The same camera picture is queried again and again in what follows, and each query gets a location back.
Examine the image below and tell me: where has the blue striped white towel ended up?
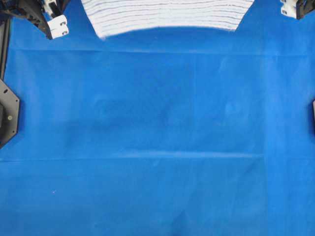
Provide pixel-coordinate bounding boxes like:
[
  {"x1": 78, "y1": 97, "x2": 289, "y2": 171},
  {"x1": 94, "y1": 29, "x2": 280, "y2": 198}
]
[{"x1": 82, "y1": 0, "x2": 253, "y2": 38}]

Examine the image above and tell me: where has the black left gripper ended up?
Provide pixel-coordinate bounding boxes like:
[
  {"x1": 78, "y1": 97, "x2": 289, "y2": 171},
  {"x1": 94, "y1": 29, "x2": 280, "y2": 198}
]
[{"x1": 17, "y1": 0, "x2": 70, "y2": 40}]

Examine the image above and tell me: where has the black frame rail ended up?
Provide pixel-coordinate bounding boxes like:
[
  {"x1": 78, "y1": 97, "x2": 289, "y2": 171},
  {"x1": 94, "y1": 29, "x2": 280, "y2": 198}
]
[{"x1": 0, "y1": 14, "x2": 11, "y2": 80}]

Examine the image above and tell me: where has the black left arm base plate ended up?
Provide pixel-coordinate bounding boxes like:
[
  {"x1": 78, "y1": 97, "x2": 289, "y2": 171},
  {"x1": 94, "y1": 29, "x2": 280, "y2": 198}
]
[{"x1": 0, "y1": 80, "x2": 20, "y2": 148}]

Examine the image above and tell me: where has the blue table cloth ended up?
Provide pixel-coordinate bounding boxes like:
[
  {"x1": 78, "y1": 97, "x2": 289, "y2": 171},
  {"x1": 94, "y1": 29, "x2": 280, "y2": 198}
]
[{"x1": 0, "y1": 0, "x2": 315, "y2": 236}]

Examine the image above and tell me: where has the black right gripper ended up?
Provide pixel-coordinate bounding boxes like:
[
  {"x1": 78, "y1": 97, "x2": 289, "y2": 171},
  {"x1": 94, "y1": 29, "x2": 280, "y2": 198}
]
[{"x1": 280, "y1": 0, "x2": 315, "y2": 20}]

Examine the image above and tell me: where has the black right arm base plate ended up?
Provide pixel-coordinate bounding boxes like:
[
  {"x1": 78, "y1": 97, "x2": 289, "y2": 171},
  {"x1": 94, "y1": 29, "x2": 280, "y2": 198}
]
[{"x1": 312, "y1": 100, "x2": 315, "y2": 132}]

